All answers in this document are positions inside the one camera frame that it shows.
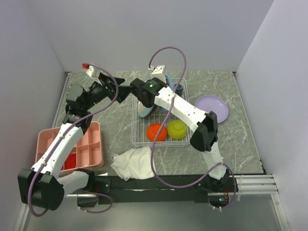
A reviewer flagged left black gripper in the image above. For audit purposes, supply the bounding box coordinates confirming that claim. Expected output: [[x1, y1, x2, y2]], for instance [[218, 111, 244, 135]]
[[83, 72, 133, 111]]

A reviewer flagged beige blue leaf plate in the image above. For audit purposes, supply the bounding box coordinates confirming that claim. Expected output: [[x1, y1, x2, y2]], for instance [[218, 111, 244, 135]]
[[137, 101, 154, 118]]

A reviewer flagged light blue plate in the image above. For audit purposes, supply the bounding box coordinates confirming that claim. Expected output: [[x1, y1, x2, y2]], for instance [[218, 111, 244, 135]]
[[161, 74, 175, 113]]

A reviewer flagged orange bowl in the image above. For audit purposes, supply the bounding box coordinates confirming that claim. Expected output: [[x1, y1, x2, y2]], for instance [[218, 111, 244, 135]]
[[146, 123, 168, 142]]

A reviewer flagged dark blue ceramic mug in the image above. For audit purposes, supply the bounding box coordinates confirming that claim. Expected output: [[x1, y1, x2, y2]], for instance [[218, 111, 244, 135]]
[[174, 84, 183, 97]]

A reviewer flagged yellow-green bowl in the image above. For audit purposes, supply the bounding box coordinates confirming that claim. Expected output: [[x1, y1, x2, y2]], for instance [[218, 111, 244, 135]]
[[167, 119, 187, 140]]

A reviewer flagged lilac purple plate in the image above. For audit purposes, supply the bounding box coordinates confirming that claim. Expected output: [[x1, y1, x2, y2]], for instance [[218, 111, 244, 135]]
[[195, 95, 229, 123]]

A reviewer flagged dark red plate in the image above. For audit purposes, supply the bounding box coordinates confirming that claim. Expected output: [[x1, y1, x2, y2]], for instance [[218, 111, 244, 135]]
[[149, 105, 158, 115]]

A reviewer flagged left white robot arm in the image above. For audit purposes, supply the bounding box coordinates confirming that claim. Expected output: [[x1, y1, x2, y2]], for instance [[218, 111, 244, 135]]
[[17, 73, 131, 217]]

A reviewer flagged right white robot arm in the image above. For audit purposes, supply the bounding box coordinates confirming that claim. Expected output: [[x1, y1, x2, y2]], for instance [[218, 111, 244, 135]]
[[130, 77, 231, 192]]

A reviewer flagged pink compartment tray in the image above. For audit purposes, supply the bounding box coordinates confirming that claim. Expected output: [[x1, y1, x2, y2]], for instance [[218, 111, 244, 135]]
[[35, 121, 104, 176]]

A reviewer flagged white cloth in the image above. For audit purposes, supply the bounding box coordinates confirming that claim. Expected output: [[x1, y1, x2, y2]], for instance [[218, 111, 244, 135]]
[[111, 147, 154, 181]]

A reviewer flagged black base beam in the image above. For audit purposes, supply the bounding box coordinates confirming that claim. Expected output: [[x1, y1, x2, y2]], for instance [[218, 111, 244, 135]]
[[66, 168, 268, 208]]

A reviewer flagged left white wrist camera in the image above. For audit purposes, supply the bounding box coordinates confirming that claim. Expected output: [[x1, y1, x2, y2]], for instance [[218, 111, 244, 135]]
[[81, 63, 100, 84]]

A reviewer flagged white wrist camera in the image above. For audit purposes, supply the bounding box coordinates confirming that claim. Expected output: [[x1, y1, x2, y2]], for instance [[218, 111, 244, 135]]
[[148, 65, 167, 83], [81, 63, 100, 84]]

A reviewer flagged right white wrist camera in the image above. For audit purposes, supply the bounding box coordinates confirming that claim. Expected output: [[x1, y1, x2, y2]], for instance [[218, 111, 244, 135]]
[[148, 65, 167, 83]]

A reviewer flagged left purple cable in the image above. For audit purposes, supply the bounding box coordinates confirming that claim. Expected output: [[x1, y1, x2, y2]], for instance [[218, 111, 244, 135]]
[[28, 64, 120, 217]]

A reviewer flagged purple cable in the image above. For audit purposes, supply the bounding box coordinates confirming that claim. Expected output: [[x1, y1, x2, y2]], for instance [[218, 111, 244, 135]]
[[28, 64, 120, 217], [148, 47, 239, 210]]

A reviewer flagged white wire dish rack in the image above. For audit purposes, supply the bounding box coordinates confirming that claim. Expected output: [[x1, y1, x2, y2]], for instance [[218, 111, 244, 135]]
[[130, 78, 191, 148]]

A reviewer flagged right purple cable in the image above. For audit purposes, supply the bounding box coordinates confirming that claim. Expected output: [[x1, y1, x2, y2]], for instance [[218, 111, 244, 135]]
[[148, 47, 239, 210]]

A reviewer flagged aluminium rail frame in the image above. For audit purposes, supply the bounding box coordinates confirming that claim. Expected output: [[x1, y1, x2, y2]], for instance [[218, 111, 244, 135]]
[[15, 175, 290, 231]]

